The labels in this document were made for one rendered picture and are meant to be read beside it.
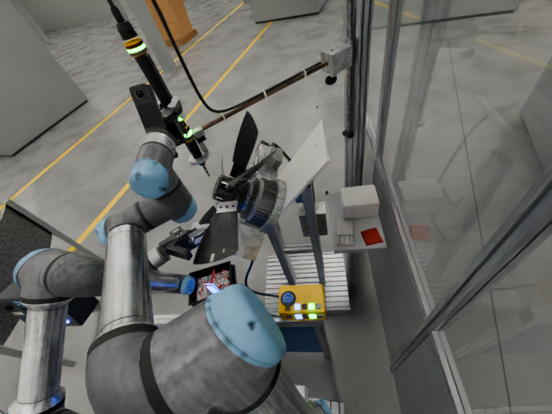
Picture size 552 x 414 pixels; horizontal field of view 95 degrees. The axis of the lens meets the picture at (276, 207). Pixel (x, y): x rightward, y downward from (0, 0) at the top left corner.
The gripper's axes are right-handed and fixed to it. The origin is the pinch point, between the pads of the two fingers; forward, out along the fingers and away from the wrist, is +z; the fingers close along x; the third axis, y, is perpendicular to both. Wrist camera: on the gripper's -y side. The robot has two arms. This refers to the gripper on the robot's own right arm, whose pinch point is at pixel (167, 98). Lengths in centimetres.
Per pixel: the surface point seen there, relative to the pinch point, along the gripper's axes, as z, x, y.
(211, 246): -20, -6, 48
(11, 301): -28, -82, 43
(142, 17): 580, -182, 56
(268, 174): 21, 19, 56
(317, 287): -40, 29, 59
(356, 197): 4, 58, 69
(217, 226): -11.2, -4.0, 47.6
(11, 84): 456, -423, 74
